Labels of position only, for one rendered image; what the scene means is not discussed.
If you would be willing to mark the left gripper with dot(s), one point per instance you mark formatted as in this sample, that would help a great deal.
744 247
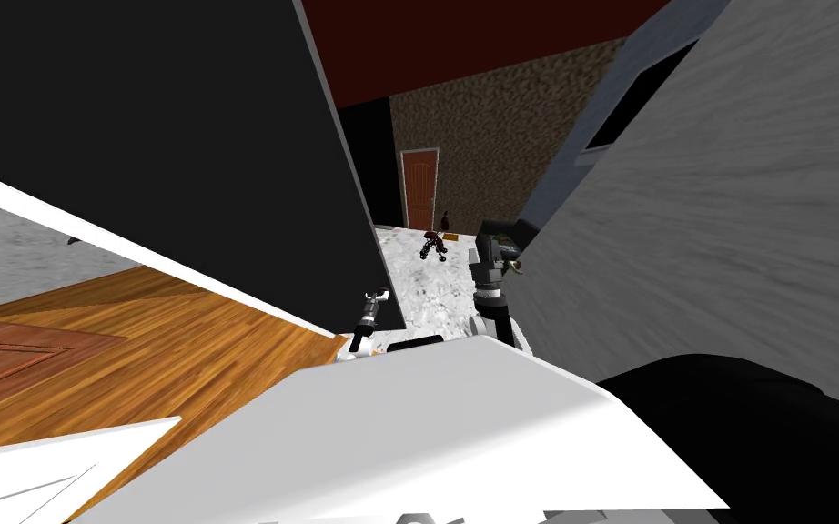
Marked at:
371 308

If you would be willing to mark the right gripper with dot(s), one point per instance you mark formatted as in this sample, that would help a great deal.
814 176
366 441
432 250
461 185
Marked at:
487 263

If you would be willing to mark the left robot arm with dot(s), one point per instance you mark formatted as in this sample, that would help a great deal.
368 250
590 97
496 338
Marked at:
358 338

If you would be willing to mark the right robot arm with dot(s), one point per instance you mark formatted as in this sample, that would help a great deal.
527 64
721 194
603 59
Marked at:
740 437

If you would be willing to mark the dark red wheeled toy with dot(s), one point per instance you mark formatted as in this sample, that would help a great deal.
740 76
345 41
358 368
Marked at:
433 246

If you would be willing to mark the orange panelled door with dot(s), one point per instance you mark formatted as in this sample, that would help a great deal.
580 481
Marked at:
419 191

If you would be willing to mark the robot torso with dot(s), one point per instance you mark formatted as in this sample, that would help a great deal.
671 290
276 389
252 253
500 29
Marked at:
405 437

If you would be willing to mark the grey door leaf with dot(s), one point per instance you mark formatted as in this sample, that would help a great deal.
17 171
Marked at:
718 189

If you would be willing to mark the brown panelled door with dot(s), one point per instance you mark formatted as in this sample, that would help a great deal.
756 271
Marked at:
12 360

